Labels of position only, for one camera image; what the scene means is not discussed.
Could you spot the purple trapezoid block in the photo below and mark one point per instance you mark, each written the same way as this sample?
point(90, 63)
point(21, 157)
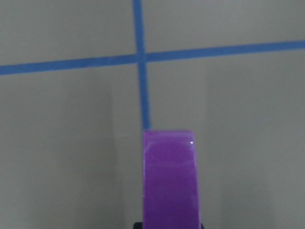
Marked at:
point(170, 180)

